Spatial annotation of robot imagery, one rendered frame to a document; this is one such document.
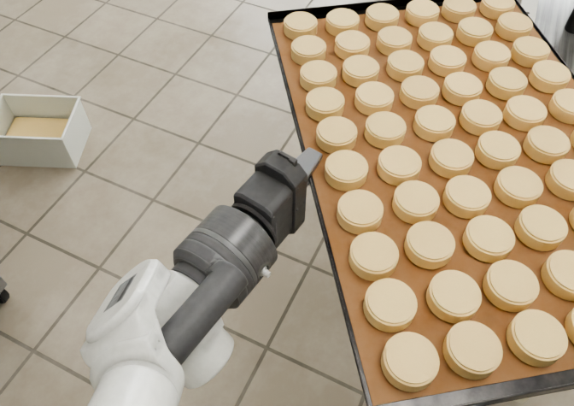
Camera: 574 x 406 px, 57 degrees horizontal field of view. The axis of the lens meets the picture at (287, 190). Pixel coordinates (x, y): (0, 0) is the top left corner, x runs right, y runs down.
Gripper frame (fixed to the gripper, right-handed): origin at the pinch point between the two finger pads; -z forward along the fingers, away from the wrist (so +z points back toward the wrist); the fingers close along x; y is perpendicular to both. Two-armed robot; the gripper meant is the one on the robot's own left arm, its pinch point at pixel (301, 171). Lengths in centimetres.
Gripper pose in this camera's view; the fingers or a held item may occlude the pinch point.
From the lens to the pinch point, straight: 62.8
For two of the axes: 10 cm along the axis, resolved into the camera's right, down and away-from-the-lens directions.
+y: -8.2, -4.6, 3.5
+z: -5.8, 6.5, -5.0
